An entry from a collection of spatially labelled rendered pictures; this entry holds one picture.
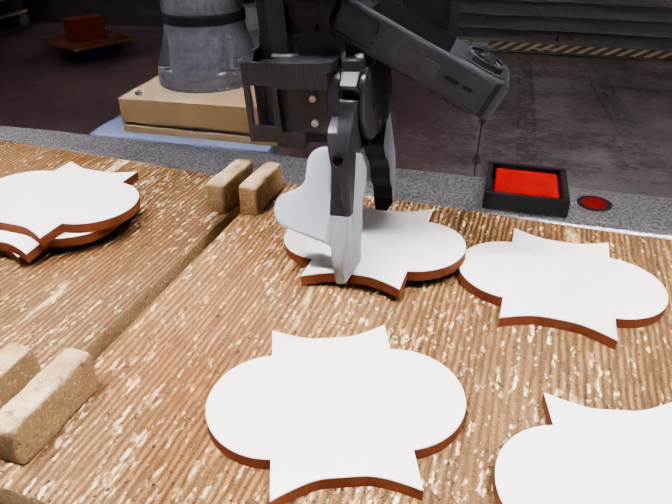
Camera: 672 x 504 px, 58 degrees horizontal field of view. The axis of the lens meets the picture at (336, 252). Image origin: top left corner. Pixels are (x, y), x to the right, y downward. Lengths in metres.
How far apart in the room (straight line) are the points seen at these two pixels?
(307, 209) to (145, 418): 0.16
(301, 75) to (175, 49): 0.54
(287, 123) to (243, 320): 0.13
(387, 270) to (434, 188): 0.21
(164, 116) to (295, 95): 0.50
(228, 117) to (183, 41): 0.13
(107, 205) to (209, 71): 0.42
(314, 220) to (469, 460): 0.18
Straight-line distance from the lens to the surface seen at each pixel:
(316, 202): 0.40
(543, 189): 0.60
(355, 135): 0.38
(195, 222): 0.51
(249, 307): 0.41
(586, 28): 5.13
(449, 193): 0.61
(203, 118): 0.86
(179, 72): 0.90
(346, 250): 0.39
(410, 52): 0.38
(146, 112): 0.89
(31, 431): 0.34
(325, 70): 0.38
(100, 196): 0.52
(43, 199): 0.54
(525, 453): 0.32
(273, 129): 0.40
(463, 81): 0.38
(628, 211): 0.62
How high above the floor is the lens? 1.18
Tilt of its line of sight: 32 degrees down
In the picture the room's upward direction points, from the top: straight up
